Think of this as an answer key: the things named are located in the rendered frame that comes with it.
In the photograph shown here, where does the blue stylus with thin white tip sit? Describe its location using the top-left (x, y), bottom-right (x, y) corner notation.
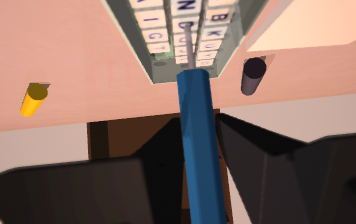
top-left (176, 40), bottom-right (227, 224)

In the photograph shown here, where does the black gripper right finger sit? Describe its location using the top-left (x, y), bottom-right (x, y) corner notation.
top-left (215, 113), bottom-right (356, 224)

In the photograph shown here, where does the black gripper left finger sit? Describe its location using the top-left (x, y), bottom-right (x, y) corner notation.
top-left (0, 117), bottom-right (184, 224)

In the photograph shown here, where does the yellow cylinder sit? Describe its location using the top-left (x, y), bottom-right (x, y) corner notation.
top-left (20, 84), bottom-right (48, 117)

